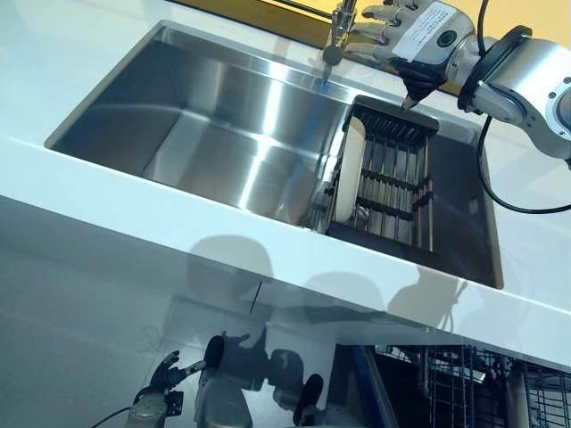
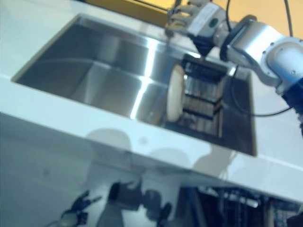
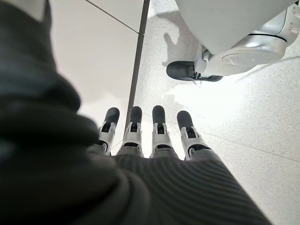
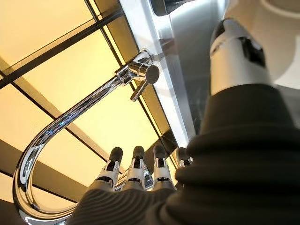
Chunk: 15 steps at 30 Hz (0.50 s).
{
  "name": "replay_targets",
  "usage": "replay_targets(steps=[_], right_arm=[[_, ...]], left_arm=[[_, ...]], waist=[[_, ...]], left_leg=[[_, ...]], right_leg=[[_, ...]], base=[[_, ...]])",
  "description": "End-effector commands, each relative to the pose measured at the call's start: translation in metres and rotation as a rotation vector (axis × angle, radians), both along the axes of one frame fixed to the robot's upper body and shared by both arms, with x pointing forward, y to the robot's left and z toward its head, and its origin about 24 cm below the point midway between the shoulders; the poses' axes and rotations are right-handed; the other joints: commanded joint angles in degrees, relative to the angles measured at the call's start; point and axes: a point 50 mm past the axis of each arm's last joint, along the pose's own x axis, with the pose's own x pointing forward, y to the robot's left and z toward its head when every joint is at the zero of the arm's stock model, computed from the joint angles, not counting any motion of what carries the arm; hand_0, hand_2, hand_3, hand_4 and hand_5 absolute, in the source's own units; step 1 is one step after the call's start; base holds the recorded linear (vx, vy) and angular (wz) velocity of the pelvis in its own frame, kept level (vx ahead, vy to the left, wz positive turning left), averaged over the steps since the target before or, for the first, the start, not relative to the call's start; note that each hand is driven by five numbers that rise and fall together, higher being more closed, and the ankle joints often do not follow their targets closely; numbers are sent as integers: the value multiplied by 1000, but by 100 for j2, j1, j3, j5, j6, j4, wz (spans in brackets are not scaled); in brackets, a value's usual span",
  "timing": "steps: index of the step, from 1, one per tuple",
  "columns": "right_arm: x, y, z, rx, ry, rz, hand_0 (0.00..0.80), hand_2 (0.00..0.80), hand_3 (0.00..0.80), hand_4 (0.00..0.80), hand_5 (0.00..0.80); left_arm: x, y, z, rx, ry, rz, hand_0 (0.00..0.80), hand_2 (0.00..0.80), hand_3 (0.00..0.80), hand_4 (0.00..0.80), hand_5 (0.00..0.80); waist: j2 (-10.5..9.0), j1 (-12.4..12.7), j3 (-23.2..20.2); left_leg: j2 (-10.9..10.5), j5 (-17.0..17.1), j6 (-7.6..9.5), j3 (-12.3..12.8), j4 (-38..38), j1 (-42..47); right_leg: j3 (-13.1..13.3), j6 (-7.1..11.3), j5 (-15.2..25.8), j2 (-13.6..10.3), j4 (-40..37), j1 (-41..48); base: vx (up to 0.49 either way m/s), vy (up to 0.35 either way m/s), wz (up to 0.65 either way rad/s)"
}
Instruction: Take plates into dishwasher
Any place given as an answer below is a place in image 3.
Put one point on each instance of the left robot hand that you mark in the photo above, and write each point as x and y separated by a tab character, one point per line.
70	175

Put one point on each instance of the dark cabinet plinth strip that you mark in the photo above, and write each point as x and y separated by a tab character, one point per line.
138	58

